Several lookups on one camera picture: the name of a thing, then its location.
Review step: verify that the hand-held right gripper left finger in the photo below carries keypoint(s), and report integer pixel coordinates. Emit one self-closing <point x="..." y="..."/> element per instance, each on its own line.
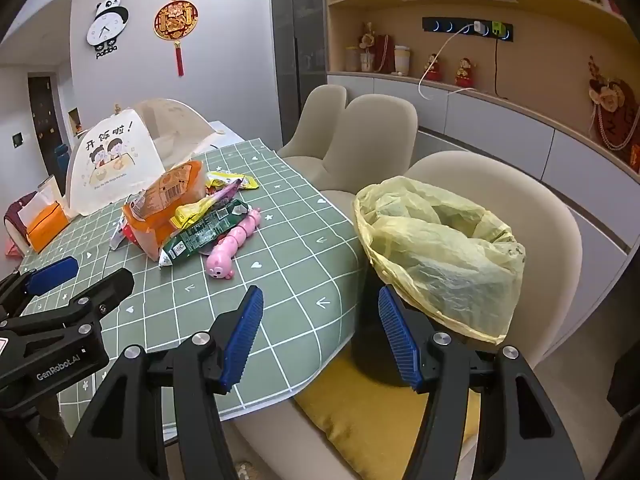
<point x="245" y="340"/>

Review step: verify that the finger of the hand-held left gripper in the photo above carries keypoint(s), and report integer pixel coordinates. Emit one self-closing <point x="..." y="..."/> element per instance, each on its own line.
<point x="52" y="272"/>
<point x="100" y="292"/>

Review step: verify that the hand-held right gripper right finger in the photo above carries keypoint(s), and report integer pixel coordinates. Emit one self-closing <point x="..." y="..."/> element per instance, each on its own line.
<point x="397" y="340"/>

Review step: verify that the red foil wrapper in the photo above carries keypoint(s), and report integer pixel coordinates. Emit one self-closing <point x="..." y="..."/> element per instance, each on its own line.
<point x="120" y="235"/>

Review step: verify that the orange snack bag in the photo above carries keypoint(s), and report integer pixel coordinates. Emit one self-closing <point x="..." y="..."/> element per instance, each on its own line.
<point x="150" y="230"/>

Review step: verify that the yellow plastic bin bag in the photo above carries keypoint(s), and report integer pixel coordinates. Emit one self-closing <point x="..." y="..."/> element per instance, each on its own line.
<point x="440" y="255"/>

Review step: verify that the green snack bag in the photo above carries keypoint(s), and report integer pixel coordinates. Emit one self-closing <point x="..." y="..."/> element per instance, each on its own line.
<point x="200" y="235"/>

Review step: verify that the yellow and purple wrapper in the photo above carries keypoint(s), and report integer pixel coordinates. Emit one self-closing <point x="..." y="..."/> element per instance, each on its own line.
<point x="192" y="212"/>

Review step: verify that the yellow snack packet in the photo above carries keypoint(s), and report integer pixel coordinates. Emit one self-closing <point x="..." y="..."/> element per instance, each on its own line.
<point x="232" y="181"/>

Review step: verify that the orange tissue box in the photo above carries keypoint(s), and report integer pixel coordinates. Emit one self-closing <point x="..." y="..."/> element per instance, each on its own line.
<point x="47" y="225"/>

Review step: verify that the dark red cloth bag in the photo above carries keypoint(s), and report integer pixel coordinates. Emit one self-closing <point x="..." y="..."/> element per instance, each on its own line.
<point x="17" y="225"/>

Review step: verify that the yellow seat cushion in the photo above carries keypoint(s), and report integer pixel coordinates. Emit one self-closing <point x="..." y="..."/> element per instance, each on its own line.
<point x="360" y="420"/>

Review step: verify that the pink caterpillar toy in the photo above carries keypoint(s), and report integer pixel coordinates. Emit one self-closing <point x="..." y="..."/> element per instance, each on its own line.
<point x="232" y="242"/>

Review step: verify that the white printed food cover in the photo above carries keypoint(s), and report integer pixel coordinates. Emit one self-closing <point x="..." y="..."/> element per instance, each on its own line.
<point x="115" y="160"/>

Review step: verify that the dark brown door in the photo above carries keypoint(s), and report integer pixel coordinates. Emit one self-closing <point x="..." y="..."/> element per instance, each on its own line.
<point x="45" y="125"/>

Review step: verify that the beige dining chair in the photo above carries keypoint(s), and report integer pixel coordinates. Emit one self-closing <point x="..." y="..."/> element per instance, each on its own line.
<point x="545" y="260"/>
<point x="320" y="120"/>
<point x="375" y="140"/>

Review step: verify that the white sideboard cabinet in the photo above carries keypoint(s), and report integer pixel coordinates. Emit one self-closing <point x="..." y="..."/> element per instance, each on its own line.
<point x="500" y="135"/>

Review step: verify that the small red figurine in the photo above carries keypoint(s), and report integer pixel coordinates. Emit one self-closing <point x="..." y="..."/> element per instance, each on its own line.
<point x="465" y="72"/>
<point x="433" y="67"/>

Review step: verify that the white lidded cup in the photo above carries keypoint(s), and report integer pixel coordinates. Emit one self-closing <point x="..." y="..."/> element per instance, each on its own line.
<point x="402" y="60"/>

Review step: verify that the red and gold knot ornament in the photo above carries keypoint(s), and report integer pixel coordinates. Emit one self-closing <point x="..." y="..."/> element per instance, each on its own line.
<point x="175" y="20"/>

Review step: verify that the clear glass jar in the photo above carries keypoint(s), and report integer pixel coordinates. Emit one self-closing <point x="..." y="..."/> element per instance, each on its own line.
<point x="353" y="59"/>

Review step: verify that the dark red gift bag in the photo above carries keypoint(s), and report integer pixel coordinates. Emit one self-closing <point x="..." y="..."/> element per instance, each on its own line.
<point x="384" y="52"/>

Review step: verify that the dark grey fridge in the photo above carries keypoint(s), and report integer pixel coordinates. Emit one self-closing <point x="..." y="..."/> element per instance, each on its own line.
<point x="297" y="50"/>

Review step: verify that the small flower doll bouquet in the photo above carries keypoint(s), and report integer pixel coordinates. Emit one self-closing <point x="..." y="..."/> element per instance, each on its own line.
<point x="367" y="42"/>

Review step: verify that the large dark red bouquet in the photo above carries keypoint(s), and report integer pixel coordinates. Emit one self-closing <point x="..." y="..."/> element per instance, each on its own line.
<point x="612" y="110"/>

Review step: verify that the black power strip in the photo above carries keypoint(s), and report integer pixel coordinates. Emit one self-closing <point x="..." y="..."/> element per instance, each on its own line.
<point x="455" y="27"/>

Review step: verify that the wall switch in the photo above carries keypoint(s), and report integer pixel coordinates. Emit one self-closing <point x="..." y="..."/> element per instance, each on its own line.
<point x="16" y="139"/>

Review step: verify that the panda wall clock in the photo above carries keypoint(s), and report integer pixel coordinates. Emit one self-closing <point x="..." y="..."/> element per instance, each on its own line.
<point x="106" y="27"/>

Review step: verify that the wooden wall shelf unit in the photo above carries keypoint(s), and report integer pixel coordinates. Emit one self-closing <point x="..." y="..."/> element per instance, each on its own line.
<point x="540" y="35"/>

